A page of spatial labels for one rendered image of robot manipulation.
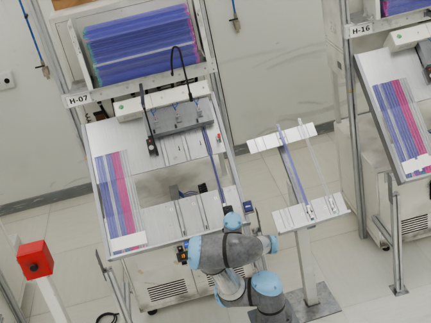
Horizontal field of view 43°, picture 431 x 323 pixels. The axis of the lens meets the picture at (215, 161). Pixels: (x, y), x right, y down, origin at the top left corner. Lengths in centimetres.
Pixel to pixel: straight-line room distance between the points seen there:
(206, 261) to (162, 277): 131
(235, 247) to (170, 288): 142
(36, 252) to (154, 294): 77
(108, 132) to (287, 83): 207
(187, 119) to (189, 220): 50
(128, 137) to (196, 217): 54
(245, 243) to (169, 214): 88
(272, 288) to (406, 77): 138
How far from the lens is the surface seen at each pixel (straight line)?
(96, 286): 374
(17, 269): 384
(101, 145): 284
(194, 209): 267
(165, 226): 266
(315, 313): 315
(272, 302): 224
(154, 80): 277
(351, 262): 344
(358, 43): 315
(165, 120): 276
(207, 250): 186
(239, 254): 185
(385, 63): 302
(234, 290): 218
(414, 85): 301
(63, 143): 455
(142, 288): 320
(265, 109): 457
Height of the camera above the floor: 227
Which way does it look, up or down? 29 degrees down
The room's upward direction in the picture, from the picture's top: 13 degrees counter-clockwise
